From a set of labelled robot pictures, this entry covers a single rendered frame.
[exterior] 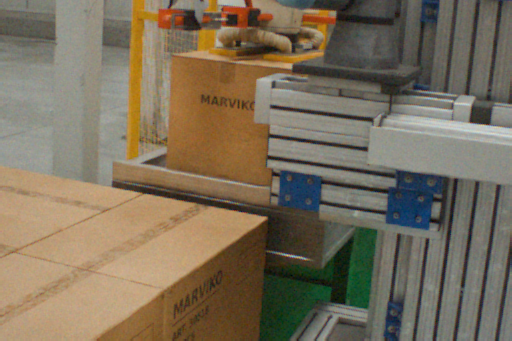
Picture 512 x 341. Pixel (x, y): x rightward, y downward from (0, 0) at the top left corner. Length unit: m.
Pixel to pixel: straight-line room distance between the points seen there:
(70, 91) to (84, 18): 0.32
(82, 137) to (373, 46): 2.04
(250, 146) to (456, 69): 0.81
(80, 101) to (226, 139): 1.15
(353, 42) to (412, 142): 0.25
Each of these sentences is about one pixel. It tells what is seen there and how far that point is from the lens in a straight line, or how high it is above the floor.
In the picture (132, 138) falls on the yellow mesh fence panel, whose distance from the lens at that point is 3.84.
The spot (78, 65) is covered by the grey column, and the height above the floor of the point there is 0.79.
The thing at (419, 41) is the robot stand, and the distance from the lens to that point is 1.75.
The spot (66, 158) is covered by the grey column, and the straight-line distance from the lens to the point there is 3.42.
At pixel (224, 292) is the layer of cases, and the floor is 0.42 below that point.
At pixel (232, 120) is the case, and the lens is 2.30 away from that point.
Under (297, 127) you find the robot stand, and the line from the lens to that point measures 1.56.
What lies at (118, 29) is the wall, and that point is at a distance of 12.31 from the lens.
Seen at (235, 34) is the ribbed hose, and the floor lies 1.02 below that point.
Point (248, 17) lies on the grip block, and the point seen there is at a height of 1.08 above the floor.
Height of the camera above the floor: 1.19
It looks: 12 degrees down
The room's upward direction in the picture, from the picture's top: 4 degrees clockwise
